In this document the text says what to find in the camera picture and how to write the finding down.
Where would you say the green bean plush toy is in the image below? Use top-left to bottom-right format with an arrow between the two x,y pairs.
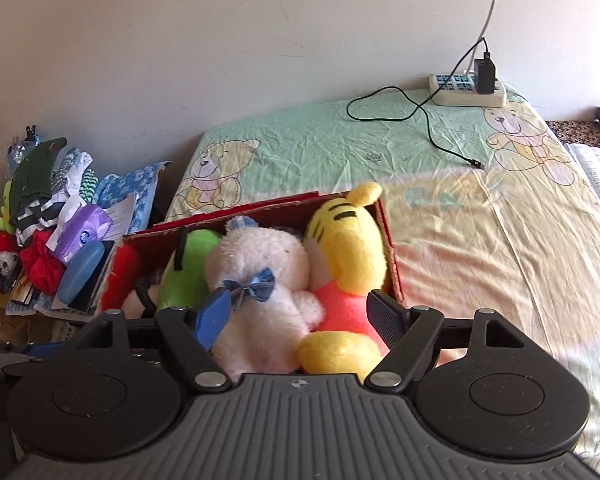
157,228 -> 221,310

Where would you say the white plush bear blue bow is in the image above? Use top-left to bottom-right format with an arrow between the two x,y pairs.
204,216 -> 324,382

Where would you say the red cardboard box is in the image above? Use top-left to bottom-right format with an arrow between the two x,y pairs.
97,190 -> 406,313

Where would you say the yellow tiger plush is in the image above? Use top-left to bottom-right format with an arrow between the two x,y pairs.
298,182 -> 388,380

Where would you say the blue glasses case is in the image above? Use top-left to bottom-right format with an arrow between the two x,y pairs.
57,240 -> 105,304

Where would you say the red cloth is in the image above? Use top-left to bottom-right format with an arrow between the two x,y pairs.
19,231 -> 66,296

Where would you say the cartoon bear bed sheet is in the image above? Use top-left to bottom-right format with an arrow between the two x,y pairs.
166,91 -> 600,473

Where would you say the purple tissue pack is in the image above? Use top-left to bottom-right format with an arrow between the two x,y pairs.
52,204 -> 112,266

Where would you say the blue floral cloth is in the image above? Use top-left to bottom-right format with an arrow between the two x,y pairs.
32,160 -> 174,311

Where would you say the green striped clothes pile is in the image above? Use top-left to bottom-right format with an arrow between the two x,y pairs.
0,138 -> 98,248

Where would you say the white power strip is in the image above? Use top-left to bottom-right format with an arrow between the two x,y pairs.
429,73 -> 507,107

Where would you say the black charger adapter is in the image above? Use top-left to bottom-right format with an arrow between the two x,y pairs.
474,51 -> 496,94

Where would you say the white power cord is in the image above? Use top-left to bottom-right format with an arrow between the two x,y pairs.
462,0 -> 504,79

